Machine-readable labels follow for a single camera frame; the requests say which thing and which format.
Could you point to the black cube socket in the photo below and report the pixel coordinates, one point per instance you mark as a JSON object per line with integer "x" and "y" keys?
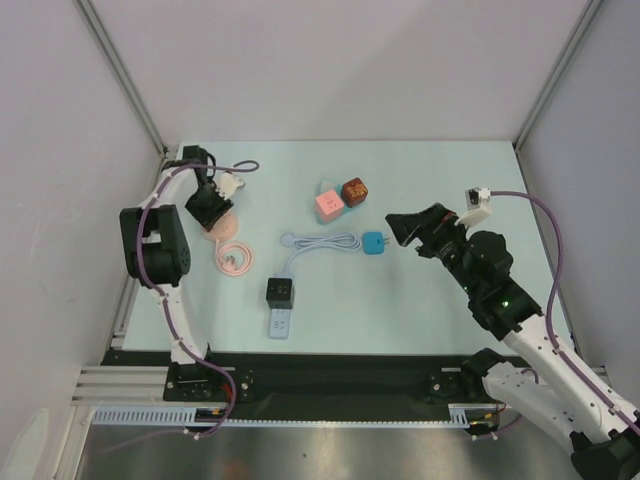
{"x": 280, "y": 293}

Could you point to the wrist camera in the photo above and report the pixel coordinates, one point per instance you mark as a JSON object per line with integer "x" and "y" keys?
{"x": 228, "y": 184}
{"x": 478, "y": 207}

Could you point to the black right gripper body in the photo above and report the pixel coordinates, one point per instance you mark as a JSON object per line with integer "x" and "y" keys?
{"x": 428, "y": 233}

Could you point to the teal triangular power strip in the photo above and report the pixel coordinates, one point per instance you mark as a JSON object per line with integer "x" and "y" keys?
{"x": 325, "y": 185}

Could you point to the light blue power strip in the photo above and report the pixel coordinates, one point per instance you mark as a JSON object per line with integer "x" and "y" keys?
{"x": 279, "y": 320}

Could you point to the dark red cube socket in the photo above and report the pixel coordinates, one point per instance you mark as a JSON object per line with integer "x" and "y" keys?
{"x": 354, "y": 192}

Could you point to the pink cube socket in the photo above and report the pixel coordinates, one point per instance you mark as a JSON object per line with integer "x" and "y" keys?
{"x": 328, "y": 206}

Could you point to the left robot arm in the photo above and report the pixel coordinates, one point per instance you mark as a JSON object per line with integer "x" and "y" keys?
{"x": 157, "y": 254}

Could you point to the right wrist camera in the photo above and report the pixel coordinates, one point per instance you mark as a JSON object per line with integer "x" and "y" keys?
{"x": 478, "y": 207}

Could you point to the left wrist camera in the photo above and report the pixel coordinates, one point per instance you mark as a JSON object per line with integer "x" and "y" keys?
{"x": 228, "y": 184}

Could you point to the blue flat plug adapter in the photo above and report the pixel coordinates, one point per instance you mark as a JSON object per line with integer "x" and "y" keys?
{"x": 374, "y": 243}

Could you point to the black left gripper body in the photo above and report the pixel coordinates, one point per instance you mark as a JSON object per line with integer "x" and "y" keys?
{"x": 207, "y": 205}

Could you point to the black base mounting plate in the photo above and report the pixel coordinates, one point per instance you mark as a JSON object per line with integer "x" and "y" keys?
{"x": 346, "y": 388}

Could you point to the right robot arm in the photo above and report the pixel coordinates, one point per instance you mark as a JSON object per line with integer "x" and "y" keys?
{"x": 597, "y": 427}

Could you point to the pink round power strip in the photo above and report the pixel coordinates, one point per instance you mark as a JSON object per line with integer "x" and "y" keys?
{"x": 224, "y": 228}

